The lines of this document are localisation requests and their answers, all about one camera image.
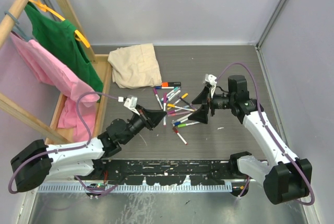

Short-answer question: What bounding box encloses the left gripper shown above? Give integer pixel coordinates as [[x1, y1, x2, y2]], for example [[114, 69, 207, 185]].
[[121, 104, 165, 145]]

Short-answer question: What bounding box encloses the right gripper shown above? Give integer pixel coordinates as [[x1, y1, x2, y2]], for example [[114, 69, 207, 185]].
[[188, 86, 235, 124]]

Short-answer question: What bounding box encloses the magenta end rainbow pen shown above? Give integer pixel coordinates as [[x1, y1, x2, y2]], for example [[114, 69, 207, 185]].
[[163, 93, 167, 126]]

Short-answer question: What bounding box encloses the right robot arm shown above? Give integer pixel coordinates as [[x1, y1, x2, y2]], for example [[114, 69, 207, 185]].
[[189, 74, 312, 205]]

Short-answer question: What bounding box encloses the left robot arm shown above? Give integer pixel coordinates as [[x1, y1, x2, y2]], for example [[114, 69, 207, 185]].
[[8, 105, 166, 194]]

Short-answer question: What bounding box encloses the dark purple clear pen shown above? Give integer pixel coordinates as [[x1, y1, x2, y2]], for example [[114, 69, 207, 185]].
[[179, 97, 196, 110]]

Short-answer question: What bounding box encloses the lilac pen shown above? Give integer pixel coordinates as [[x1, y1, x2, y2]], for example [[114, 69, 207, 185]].
[[167, 112, 186, 117]]

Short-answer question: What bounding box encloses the yellow end rainbow pen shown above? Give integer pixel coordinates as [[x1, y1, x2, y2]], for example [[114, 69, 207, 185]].
[[167, 103, 195, 112]]

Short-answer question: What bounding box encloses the red cap white pen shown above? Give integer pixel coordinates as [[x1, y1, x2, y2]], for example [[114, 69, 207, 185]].
[[173, 127, 188, 145]]

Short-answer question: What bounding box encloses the green cap rainbow pen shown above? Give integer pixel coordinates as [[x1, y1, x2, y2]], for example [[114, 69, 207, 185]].
[[177, 122, 200, 128]]

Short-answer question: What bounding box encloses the grey end white marker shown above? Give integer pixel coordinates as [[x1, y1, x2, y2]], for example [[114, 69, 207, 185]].
[[172, 113, 191, 124]]

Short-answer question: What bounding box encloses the blue end white marker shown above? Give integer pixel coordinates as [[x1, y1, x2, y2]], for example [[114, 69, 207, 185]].
[[173, 118, 188, 126]]

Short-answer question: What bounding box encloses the grey cap white marker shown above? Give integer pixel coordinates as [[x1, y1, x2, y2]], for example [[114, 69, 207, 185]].
[[162, 90, 181, 104]]

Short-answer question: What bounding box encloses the teal cap white marker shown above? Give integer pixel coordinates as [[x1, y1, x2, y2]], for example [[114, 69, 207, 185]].
[[166, 87, 180, 98]]

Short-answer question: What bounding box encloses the orange black highlighter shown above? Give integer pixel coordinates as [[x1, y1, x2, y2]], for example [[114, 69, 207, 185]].
[[161, 81, 181, 88]]

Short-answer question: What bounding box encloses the beige folded cloth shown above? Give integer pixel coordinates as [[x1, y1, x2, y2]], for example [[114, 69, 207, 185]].
[[108, 43, 162, 89]]

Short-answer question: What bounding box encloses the yellow hanger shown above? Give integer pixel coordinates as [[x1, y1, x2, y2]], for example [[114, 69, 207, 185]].
[[29, 0, 91, 48]]

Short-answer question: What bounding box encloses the pink shirt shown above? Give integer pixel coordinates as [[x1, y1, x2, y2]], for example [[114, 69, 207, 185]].
[[9, 32, 100, 142]]

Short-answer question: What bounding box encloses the green shirt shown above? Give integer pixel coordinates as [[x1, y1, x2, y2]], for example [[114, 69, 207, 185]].
[[25, 2, 103, 92]]

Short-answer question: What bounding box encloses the wooden clothes rack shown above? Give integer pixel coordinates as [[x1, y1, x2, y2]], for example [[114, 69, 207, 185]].
[[1, 0, 111, 135]]

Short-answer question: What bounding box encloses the grey hanger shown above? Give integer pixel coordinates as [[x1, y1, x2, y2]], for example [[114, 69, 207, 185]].
[[4, 10, 32, 42]]

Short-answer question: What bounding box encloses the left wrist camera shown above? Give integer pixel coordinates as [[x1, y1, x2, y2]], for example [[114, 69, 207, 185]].
[[123, 95, 139, 115]]

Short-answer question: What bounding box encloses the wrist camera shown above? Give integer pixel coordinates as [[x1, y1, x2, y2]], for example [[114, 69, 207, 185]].
[[204, 74, 217, 99], [123, 95, 139, 115]]

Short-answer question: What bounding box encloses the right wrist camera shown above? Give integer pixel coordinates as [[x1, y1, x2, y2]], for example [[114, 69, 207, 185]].
[[204, 74, 217, 99]]

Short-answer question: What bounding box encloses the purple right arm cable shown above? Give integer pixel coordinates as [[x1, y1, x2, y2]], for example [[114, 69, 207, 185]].
[[216, 62, 316, 206]]

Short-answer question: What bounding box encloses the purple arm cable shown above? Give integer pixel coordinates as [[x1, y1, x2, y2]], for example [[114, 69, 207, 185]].
[[216, 62, 316, 206], [8, 91, 126, 197]]

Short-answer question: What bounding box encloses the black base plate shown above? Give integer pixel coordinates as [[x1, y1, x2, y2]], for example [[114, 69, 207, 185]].
[[79, 159, 247, 186]]

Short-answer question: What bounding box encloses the grey cable duct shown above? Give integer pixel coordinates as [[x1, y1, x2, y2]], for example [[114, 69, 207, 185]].
[[37, 182, 232, 193]]

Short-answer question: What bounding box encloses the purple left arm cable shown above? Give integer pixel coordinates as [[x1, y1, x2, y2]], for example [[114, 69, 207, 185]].
[[8, 91, 126, 197]]

